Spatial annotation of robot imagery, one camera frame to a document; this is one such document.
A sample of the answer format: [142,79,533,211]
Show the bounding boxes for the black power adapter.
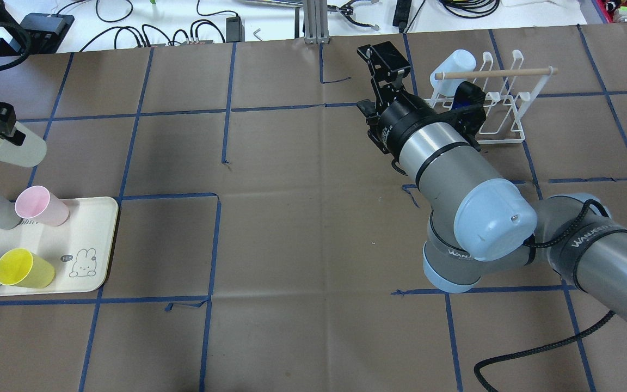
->
[225,16,245,42]

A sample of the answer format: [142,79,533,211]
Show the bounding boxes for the pink plastic cup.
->
[15,186,70,226]

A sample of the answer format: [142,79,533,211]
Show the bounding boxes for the cream plastic tray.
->
[0,197,119,296]

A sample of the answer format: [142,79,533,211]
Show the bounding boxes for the metal reacher grabber tool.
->
[327,1,380,30]

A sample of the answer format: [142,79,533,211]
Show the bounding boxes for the white wire cup rack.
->
[426,49,559,145]

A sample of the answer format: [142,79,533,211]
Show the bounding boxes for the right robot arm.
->
[356,41,627,321]

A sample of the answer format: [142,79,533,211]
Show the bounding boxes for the cream white plastic cup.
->
[0,121,47,167]

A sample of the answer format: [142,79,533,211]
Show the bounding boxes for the light blue plastic cup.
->
[429,49,477,97]

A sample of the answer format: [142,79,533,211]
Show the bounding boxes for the aluminium frame post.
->
[303,0,329,44]

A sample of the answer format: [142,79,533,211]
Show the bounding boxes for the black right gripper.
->
[356,42,486,158]

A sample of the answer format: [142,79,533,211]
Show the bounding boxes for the yellow plastic cup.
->
[0,248,55,289]

